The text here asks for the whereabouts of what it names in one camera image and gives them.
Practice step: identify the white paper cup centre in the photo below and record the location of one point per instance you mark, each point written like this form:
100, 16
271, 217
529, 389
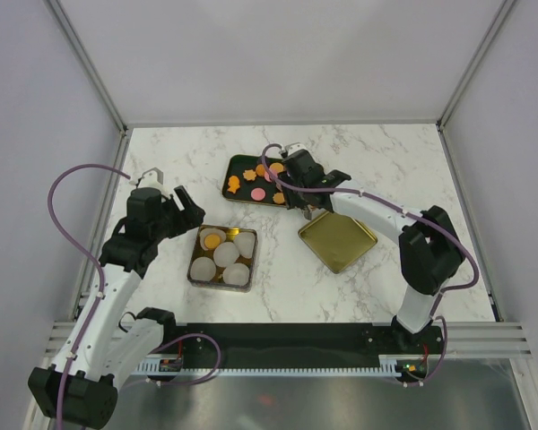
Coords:
225, 254

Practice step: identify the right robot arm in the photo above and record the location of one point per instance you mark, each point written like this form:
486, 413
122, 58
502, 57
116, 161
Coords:
430, 251

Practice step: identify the gold tin lid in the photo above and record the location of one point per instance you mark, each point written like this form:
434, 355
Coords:
337, 241

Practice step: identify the white cable duct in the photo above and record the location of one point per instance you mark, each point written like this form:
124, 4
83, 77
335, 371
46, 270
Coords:
158, 366

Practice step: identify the aluminium frame post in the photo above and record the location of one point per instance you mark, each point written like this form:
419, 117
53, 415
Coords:
78, 48
492, 32

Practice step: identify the orange flower cookie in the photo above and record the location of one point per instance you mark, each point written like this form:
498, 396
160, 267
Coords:
249, 175

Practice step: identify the white paper cup bottom-left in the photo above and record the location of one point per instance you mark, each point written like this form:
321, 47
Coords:
202, 269

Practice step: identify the orange swirl cookie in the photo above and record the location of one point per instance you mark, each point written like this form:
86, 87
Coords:
278, 198

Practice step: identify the white paper cup bottom-right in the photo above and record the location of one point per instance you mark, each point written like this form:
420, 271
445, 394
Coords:
236, 274

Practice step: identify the pink sandwich cookie top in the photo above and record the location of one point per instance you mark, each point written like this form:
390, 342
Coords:
270, 175

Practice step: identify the dark green cookie tray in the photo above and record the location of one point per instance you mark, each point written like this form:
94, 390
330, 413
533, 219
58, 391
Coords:
236, 166

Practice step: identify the beige round biscuit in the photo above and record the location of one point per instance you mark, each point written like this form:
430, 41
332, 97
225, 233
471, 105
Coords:
277, 167

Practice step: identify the right aluminium frame post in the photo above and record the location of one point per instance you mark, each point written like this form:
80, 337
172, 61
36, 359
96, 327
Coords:
492, 32

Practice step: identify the metal tongs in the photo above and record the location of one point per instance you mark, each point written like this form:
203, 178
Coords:
307, 213

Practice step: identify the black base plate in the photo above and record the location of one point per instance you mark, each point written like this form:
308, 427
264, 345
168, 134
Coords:
298, 343

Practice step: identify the left aluminium frame post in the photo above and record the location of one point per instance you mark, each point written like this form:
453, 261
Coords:
78, 48

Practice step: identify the orange dotted biscuit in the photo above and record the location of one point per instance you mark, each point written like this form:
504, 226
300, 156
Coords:
212, 241

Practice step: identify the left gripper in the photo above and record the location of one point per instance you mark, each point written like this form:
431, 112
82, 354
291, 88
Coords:
190, 218

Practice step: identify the white paper cup top-right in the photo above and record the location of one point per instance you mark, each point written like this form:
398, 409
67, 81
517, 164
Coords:
245, 242

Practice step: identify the aluminium rail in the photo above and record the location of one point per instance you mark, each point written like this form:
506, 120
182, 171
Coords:
465, 339

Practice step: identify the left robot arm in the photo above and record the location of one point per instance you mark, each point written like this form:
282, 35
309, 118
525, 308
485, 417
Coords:
82, 383

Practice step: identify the pink sandwich cookie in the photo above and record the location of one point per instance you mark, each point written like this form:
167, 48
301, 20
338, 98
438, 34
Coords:
270, 175
258, 194

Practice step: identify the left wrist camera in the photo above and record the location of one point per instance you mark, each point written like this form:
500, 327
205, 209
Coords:
152, 178

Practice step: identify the square gold cookie tin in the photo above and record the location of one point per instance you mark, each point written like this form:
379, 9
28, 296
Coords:
217, 281

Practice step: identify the orange fish cookie left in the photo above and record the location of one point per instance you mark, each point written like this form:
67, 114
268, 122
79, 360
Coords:
233, 184

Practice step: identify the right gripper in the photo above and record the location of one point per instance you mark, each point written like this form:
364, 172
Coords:
291, 202

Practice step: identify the pink sandwich cookie bottom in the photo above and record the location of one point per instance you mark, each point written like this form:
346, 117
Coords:
258, 194

